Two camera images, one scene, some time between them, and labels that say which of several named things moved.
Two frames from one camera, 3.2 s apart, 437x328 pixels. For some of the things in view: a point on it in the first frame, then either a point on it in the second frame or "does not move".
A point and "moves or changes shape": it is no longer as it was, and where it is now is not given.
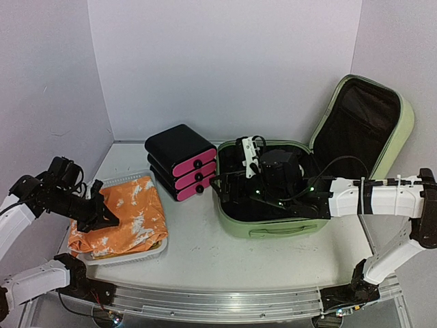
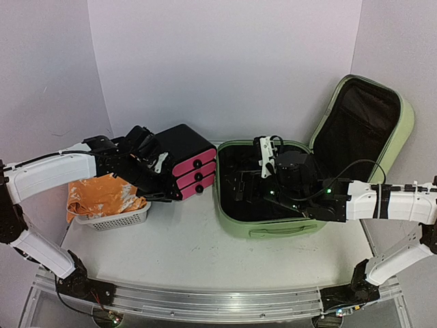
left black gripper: x=95 y=221 -> x=162 y=193
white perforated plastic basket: x=121 y=257 -> x=129 y=217
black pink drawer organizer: x=182 y=162 does not move
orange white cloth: x=136 y=205 moves or changes shape
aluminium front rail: x=228 y=302 does not move
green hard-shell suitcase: x=362 y=130 does not move
